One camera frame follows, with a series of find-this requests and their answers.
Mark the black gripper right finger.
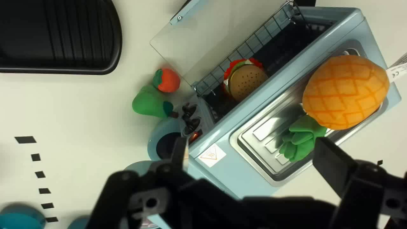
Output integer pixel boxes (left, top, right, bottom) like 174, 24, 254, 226
312, 137, 407, 229

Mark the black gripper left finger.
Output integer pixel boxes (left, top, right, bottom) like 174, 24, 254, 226
87, 134, 201, 229

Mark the light blue breakfast station machine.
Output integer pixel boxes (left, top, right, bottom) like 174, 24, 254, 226
146, 0, 403, 201

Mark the green plush pear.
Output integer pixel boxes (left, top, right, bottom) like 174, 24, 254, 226
131, 83, 176, 119

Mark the orange plush pineapple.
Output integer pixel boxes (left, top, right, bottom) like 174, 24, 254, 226
279, 52, 407, 162

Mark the red plush tomato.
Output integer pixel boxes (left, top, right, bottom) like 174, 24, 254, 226
151, 67, 182, 94

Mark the teal kettle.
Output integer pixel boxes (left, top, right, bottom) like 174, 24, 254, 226
0, 202, 93, 229

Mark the plush burger toy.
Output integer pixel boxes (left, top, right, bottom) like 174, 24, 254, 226
223, 57, 270, 103

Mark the black ridged griddle tray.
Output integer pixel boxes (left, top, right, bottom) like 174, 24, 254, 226
0, 0, 123, 76

